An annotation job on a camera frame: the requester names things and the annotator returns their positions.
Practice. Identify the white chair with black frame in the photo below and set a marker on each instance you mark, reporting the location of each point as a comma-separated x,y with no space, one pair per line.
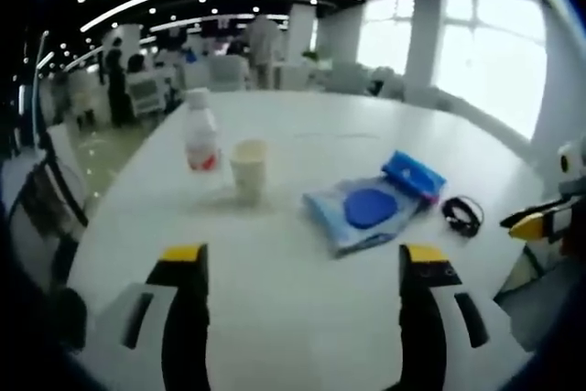
46,194

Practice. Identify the blue tissue pack item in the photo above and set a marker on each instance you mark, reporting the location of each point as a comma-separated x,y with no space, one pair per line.
412,171

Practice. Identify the white office chair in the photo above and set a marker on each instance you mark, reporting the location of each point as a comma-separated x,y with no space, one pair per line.
229,72

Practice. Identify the white table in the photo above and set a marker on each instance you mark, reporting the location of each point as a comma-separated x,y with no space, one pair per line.
297,290

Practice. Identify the white paper cup item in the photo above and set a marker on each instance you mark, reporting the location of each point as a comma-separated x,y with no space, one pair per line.
248,176

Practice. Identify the white chair with black headrest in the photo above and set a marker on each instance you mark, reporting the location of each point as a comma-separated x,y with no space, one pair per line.
146,93

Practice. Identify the white stand pole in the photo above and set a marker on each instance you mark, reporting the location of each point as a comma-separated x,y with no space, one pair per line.
40,70

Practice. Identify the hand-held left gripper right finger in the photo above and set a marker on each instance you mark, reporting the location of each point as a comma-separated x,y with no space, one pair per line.
439,327

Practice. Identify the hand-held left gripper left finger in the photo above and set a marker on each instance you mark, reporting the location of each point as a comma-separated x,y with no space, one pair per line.
151,327

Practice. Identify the green potted plant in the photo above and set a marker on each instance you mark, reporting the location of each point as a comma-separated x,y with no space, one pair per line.
316,57

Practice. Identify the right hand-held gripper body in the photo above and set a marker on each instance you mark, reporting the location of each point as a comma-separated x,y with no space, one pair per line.
572,171

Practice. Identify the clear bag with blue item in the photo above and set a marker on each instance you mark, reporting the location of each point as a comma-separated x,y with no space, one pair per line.
366,208

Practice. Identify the clear plastic bottle item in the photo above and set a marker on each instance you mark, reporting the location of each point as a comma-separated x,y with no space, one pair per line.
201,134

